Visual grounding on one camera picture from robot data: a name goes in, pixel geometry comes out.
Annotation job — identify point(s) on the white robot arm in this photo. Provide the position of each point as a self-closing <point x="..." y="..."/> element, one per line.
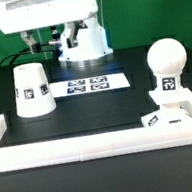
<point x="83" y="40"/>

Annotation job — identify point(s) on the white lamp bulb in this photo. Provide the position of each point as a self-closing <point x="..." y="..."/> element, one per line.
<point x="166" y="59"/>

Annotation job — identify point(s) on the white U-shaped fence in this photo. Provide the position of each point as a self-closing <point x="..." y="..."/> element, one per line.
<point x="39" y="154"/>

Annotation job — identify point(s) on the white lamp shade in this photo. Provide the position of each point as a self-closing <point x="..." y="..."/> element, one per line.
<point x="33" y="95"/>

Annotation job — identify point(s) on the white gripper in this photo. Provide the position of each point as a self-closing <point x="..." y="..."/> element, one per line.
<point x="24" y="15"/>

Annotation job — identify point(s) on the white lamp base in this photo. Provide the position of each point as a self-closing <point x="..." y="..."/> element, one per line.
<point x="171" y="108"/>

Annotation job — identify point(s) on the white marker sheet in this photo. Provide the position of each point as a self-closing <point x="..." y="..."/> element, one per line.
<point x="89" y="85"/>

